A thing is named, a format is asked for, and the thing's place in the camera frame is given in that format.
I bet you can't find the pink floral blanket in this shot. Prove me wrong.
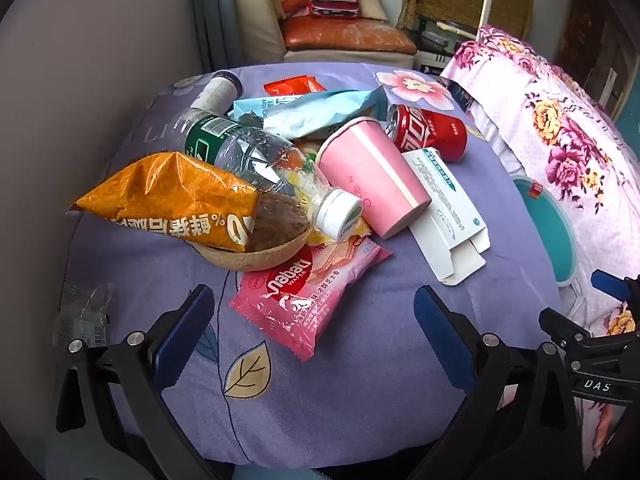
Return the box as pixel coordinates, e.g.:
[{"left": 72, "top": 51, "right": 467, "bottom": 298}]
[{"left": 440, "top": 25, "right": 640, "bottom": 461}]

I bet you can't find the teal plastic bin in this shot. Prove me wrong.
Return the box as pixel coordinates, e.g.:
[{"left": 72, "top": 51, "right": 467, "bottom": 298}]
[{"left": 512, "top": 177, "right": 581, "bottom": 288}]

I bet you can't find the orange chip bag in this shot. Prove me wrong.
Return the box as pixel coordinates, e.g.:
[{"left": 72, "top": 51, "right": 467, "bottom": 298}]
[{"left": 69, "top": 151, "right": 261, "bottom": 253}]

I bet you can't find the orange seat cushion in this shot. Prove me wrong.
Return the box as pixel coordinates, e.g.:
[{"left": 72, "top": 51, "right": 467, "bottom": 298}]
[{"left": 280, "top": 17, "right": 417, "bottom": 53}]

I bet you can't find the red-orange snack packet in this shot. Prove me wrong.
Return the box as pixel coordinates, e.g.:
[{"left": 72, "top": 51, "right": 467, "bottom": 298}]
[{"left": 263, "top": 75, "right": 328, "bottom": 97}]

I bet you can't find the light blue snack packet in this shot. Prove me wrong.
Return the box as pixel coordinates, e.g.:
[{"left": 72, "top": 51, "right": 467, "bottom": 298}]
[{"left": 260, "top": 87, "right": 390, "bottom": 140}]

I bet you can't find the purple floral bed sheet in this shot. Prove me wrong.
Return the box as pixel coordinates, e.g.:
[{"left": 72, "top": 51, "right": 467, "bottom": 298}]
[{"left": 55, "top": 62, "right": 566, "bottom": 468}]

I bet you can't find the small white dark-capped bottle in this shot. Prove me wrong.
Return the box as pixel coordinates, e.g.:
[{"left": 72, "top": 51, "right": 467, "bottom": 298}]
[{"left": 191, "top": 70, "right": 243, "bottom": 112}]

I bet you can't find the pink wafer packet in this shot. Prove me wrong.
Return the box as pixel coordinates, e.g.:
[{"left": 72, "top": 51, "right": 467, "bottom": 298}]
[{"left": 229, "top": 237, "right": 393, "bottom": 362}]

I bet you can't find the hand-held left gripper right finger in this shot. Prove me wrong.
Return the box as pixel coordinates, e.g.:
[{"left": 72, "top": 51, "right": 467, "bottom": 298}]
[{"left": 405, "top": 284, "right": 588, "bottom": 480}]

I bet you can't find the clear green-label water bottle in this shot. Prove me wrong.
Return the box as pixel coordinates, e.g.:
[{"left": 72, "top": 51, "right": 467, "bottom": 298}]
[{"left": 185, "top": 107, "right": 363, "bottom": 241}]

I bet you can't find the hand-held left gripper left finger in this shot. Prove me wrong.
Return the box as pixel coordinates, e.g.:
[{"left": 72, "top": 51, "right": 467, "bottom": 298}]
[{"left": 47, "top": 284, "right": 221, "bottom": 480}]

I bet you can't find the white pillow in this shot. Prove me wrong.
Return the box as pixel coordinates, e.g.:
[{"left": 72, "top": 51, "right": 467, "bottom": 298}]
[{"left": 357, "top": 0, "right": 390, "bottom": 22}]

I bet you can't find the red cola can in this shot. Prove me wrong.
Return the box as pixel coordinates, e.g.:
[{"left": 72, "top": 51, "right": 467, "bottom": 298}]
[{"left": 385, "top": 103, "right": 468, "bottom": 162}]

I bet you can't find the clear plastic barcode wrapper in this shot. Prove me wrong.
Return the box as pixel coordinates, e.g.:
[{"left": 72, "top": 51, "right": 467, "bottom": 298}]
[{"left": 54, "top": 282, "right": 115, "bottom": 348}]

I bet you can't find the grey curtain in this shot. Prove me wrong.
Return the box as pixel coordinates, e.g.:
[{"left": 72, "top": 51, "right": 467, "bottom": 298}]
[{"left": 197, "top": 0, "right": 241, "bottom": 68}]

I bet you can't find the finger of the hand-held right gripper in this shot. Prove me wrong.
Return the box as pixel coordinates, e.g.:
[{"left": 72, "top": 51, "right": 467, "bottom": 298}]
[
  {"left": 590, "top": 269, "right": 640, "bottom": 306},
  {"left": 539, "top": 307, "right": 640, "bottom": 361}
]

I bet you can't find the pink paper cup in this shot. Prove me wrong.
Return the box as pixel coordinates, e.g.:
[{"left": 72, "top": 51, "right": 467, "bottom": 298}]
[{"left": 316, "top": 116, "right": 432, "bottom": 239}]

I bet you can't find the cream sofa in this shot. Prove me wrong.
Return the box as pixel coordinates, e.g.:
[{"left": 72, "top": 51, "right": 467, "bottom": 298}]
[{"left": 234, "top": 0, "right": 418, "bottom": 66}]

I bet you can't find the woven straw bowl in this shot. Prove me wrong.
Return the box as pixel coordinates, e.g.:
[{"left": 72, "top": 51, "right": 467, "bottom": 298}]
[{"left": 187, "top": 192, "right": 313, "bottom": 272}]

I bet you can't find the light blue drink carton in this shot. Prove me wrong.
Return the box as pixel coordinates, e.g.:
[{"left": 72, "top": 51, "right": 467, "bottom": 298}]
[{"left": 232, "top": 96, "right": 301, "bottom": 126}]

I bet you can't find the white medicine box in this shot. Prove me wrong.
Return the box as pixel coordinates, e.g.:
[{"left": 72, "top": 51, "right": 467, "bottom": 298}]
[{"left": 402, "top": 147, "right": 492, "bottom": 287}]

